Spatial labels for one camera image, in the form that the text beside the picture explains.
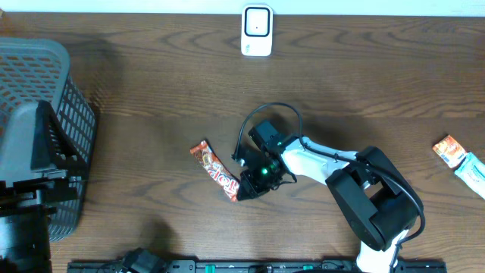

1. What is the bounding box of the black mounting rail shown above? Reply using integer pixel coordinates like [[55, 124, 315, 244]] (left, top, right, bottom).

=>
[[67, 248, 448, 273]]

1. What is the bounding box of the white barcode scanner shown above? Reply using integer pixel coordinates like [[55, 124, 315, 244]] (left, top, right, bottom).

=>
[[240, 4, 274, 57]]

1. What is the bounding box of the small orange box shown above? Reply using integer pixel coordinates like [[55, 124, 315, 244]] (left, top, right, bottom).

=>
[[432, 135, 468, 168]]

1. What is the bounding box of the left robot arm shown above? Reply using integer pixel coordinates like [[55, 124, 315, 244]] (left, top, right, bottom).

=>
[[1, 100, 87, 272]]

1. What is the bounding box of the teal wet wipes pack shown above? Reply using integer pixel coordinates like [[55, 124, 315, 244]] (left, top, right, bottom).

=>
[[454, 152, 485, 199]]

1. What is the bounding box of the grey plastic mesh basket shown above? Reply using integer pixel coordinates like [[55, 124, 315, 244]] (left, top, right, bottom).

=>
[[1, 37, 97, 241]]

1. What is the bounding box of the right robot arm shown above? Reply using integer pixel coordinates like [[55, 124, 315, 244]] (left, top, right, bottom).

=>
[[232, 121, 425, 272]]

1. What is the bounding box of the red chocolate bar wrapper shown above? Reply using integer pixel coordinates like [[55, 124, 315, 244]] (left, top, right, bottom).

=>
[[190, 140, 239, 202]]

